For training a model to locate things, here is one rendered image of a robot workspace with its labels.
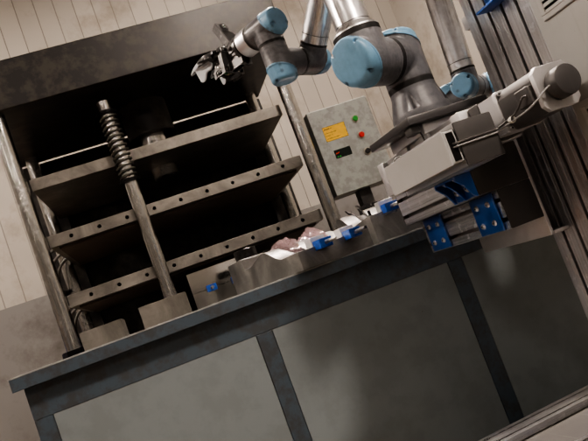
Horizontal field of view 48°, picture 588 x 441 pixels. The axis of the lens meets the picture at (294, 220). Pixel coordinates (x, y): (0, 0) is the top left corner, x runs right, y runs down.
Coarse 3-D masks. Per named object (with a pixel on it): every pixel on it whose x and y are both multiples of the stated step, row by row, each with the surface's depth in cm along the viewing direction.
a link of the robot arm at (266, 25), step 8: (272, 8) 173; (264, 16) 172; (272, 16) 172; (280, 16) 174; (248, 24) 177; (256, 24) 174; (264, 24) 172; (272, 24) 172; (280, 24) 173; (248, 32) 177; (256, 32) 175; (264, 32) 174; (272, 32) 173; (280, 32) 174; (248, 40) 178; (256, 40) 176; (264, 40) 174; (256, 48) 179
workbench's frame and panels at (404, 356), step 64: (384, 256) 204; (448, 256) 207; (512, 256) 211; (192, 320) 185; (256, 320) 193; (320, 320) 197; (384, 320) 201; (448, 320) 204; (512, 320) 208; (576, 320) 212; (64, 384) 181; (128, 384) 184; (192, 384) 188; (256, 384) 191; (320, 384) 194; (384, 384) 198; (448, 384) 201; (512, 384) 205; (576, 384) 209
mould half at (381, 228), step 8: (368, 208) 241; (352, 216) 237; (368, 216) 207; (376, 216) 207; (384, 216) 208; (392, 216) 208; (400, 216) 209; (336, 224) 243; (344, 224) 234; (352, 224) 230; (360, 224) 217; (368, 224) 210; (376, 224) 207; (384, 224) 207; (392, 224) 208; (400, 224) 208; (416, 224) 209; (376, 232) 206; (384, 232) 207; (392, 232) 207; (400, 232) 208; (376, 240) 208; (384, 240) 206
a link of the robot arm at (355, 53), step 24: (336, 0) 154; (360, 0) 155; (336, 24) 155; (360, 24) 151; (336, 48) 153; (360, 48) 149; (384, 48) 152; (336, 72) 155; (360, 72) 151; (384, 72) 153
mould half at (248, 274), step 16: (304, 240) 214; (336, 240) 196; (352, 240) 199; (368, 240) 201; (256, 256) 226; (272, 256) 203; (288, 256) 195; (304, 256) 190; (320, 256) 192; (336, 256) 195; (240, 272) 225; (256, 272) 215; (272, 272) 206; (288, 272) 197; (240, 288) 229
